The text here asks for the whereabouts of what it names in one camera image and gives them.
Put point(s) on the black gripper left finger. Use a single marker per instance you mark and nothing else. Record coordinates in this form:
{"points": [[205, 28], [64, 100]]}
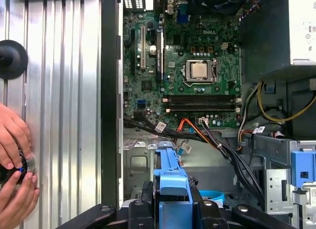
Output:
{"points": [[145, 214]]}

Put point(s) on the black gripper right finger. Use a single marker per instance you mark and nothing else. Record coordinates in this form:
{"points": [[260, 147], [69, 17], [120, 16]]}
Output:
{"points": [[205, 214]]}

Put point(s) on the hard disk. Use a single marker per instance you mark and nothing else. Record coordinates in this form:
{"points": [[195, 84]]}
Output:
{"points": [[172, 184]]}

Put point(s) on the silver disk bay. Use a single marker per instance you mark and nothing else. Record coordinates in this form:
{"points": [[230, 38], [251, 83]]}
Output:
{"points": [[138, 162]]}

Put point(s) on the person's right hand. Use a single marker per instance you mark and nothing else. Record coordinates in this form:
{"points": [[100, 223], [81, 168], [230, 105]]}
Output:
{"points": [[17, 202]]}

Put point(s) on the person's left hand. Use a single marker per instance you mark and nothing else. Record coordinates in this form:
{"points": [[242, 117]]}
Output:
{"points": [[12, 135]]}

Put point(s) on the silver optical drive cage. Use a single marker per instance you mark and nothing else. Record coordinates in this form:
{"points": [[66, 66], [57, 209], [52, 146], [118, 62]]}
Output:
{"points": [[276, 189]]}

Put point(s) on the RAM slot with white clips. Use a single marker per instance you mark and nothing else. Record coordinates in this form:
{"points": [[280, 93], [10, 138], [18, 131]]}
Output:
{"points": [[201, 109], [201, 100]]}

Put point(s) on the blue plastic drive latch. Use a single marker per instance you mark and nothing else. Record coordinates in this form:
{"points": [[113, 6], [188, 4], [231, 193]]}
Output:
{"points": [[302, 164]]}

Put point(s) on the green motherboard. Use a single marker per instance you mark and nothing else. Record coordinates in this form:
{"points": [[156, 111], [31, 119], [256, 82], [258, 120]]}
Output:
{"points": [[138, 95]]}

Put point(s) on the black PC case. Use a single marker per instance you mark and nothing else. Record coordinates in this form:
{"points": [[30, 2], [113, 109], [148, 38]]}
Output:
{"points": [[109, 90]]}

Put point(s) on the silver CPU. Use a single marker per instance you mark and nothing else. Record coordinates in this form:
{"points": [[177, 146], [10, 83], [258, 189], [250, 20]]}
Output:
{"points": [[201, 70]]}

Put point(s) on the metal socket cover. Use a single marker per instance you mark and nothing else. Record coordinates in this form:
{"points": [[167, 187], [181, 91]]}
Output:
{"points": [[188, 71]]}

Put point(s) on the metal locking lever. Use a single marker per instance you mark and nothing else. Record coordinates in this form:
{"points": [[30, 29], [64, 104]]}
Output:
{"points": [[216, 69]]}

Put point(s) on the black graphics card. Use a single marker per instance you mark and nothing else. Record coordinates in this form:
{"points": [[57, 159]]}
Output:
{"points": [[160, 56]]}

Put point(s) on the black expansion slot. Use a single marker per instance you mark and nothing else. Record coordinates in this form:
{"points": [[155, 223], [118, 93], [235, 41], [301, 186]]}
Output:
{"points": [[133, 51]]}

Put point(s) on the white expansion slot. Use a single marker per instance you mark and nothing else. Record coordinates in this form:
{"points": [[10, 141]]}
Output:
{"points": [[142, 46]]}

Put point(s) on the grey power supply unit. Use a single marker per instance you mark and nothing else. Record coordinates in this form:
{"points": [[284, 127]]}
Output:
{"points": [[266, 36]]}

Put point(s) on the black round knob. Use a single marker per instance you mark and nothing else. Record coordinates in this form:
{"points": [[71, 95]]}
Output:
{"points": [[14, 58]]}

